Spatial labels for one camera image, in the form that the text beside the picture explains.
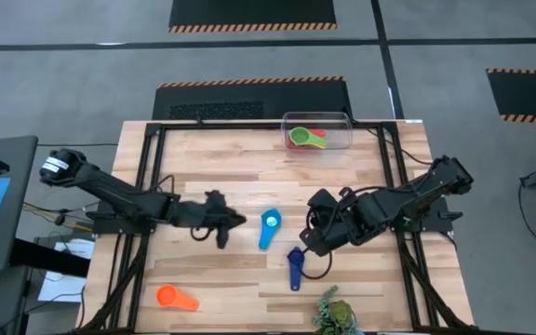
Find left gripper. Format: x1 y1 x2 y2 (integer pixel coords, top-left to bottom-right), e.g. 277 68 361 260
174 189 248 250

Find teal measuring cup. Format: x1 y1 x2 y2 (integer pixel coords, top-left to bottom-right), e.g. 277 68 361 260
257 207 283 251

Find dark indigo measuring cup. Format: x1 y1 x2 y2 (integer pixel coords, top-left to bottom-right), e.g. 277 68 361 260
287 246 306 292

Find yellow measuring cup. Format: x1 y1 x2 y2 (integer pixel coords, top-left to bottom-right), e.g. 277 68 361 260
302 134 329 150

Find orange measuring cup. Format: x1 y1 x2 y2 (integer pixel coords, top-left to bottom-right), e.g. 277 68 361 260
154 284 200 313

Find red measuring cup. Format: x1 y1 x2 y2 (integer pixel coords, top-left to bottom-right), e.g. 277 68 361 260
286 127 328 150

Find green measuring cup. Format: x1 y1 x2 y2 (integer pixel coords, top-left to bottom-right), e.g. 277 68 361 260
288 126 328 149

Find artificial succulent plant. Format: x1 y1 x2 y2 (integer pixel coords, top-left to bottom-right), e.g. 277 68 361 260
312 285 360 335

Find clear plastic bin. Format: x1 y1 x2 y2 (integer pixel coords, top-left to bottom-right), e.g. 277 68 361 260
280 111 354 151

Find black mat hazard-striped edge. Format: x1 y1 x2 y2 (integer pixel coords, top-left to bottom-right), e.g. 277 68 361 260
168 0 338 34
151 75 354 121
485 68 536 126

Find black desk support bar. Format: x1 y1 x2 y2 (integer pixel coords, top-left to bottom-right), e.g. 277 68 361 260
9 238 91 279

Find white papers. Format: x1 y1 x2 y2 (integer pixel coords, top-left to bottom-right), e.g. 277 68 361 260
37 237 96 303

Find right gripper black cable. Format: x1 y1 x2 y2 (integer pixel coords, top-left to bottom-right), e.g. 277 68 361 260
301 248 334 281

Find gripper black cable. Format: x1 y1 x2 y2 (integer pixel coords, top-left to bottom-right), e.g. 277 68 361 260
301 248 334 281
189 224 214 243

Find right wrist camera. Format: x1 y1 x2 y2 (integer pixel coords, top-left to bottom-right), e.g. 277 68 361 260
305 187 343 215

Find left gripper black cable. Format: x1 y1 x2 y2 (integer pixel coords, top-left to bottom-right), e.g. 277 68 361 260
189 224 214 243

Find black table frame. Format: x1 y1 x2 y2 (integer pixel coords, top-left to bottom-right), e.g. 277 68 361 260
77 120 474 334

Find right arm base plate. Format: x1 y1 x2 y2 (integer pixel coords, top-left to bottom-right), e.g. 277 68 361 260
386 194 464 234

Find black cable to right arm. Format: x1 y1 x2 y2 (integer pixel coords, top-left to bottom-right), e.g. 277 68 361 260
352 118 436 168

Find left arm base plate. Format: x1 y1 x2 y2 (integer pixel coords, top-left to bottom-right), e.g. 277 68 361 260
85 211 158 235

